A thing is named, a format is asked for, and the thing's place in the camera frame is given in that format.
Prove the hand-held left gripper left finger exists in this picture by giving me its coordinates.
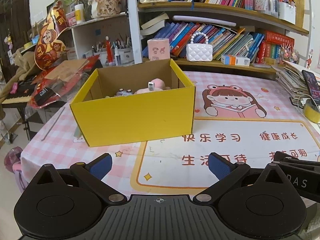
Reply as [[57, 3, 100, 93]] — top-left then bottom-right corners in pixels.
[[24, 153, 128, 205]]

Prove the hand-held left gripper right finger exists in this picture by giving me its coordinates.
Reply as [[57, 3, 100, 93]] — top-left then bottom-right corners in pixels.
[[192, 152, 298, 204]]

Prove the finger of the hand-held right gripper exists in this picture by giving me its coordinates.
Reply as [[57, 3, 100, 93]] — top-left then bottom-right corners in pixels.
[[272, 152, 320, 168]]

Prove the yellow cardboard box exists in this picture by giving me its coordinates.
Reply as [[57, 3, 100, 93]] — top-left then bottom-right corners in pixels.
[[69, 58, 196, 147]]

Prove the large pink plush pig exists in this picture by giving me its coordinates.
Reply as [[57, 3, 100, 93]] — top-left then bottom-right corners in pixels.
[[134, 78, 172, 95]]

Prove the pink printed tablecloth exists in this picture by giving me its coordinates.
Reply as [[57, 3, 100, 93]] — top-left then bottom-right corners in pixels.
[[20, 70, 320, 205]]

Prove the black smartphone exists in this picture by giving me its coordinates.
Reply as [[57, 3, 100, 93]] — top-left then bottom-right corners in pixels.
[[301, 69, 320, 105]]

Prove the pile of worn booklets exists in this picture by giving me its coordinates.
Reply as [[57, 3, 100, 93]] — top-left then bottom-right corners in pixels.
[[271, 60, 320, 100]]

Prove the bag of red packets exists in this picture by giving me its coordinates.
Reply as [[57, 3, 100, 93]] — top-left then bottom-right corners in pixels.
[[27, 55, 99, 109]]

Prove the pink backpack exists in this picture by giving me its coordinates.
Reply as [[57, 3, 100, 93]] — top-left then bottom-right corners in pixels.
[[5, 146, 27, 193]]

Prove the small black box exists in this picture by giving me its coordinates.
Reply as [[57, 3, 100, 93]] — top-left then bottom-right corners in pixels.
[[33, 87, 57, 103]]

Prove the brown cardboard sheet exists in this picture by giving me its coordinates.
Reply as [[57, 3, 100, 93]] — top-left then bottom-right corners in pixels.
[[44, 59, 89, 82]]

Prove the orange and white carton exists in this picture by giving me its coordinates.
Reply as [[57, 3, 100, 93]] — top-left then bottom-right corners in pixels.
[[221, 54, 251, 66]]

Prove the group of acrylic figurines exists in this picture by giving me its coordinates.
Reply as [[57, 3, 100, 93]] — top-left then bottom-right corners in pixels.
[[279, 44, 300, 64]]

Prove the piano keyboard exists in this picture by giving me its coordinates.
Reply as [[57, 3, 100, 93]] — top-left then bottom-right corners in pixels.
[[1, 80, 38, 104]]

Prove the pen holder with brushes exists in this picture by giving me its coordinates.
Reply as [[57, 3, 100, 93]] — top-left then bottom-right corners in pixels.
[[92, 37, 134, 65]]

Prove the white quilted handbag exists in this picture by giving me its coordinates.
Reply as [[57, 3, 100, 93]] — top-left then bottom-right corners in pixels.
[[186, 32, 213, 62]]

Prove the red slim figurine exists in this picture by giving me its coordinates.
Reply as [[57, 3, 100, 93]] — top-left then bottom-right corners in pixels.
[[105, 36, 113, 64]]

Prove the row of leaning blue books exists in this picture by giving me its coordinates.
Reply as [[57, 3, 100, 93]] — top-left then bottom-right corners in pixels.
[[152, 21, 265, 60]]

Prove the stack of red dictionaries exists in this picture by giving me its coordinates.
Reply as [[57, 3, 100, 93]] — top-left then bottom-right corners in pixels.
[[256, 30, 295, 64]]

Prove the white shelf unit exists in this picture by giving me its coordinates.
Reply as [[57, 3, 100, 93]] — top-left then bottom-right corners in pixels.
[[59, 12, 133, 67]]

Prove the brown plush toy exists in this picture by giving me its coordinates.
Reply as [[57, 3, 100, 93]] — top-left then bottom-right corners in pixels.
[[0, 50, 37, 100]]

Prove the pink cartoon holder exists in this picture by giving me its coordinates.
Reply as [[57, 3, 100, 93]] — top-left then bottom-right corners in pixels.
[[147, 38, 170, 61]]

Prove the red fortune figure decoration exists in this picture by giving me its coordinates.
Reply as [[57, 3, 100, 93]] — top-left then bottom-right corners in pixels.
[[34, 0, 68, 70]]

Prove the rolled white paper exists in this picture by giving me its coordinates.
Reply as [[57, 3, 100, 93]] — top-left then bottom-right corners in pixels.
[[172, 15, 237, 28]]

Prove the white marker organizer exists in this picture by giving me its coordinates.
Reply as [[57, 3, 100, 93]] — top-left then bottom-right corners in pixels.
[[277, 1, 297, 25]]

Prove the small pink box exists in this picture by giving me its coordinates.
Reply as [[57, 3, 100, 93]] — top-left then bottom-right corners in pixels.
[[64, 11, 77, 27]]

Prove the white jar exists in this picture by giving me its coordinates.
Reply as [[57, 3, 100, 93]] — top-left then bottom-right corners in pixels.
[[74, 4, 85, 24]]

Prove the thick old paperback book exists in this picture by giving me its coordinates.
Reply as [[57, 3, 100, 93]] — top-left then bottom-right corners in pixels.
[[140, 12, 170, 35]]

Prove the row of yellow books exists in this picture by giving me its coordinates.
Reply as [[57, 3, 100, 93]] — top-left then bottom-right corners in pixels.
[[290, 0, 304, 27]]

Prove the wooden bookshelf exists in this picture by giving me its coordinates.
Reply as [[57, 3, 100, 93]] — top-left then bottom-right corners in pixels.
[[127, 0, 313, 75]]

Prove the cream rabbit doll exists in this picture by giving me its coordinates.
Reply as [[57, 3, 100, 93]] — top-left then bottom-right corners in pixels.
[[90, 0, 122, 19]]

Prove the dark wooden door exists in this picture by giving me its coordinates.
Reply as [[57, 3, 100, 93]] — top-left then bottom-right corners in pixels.
[[0, 0, 32, 60]]

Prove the cartoon wall sticker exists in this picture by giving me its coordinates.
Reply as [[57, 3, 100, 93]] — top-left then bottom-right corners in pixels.
[[306, 49, 315, 69]]

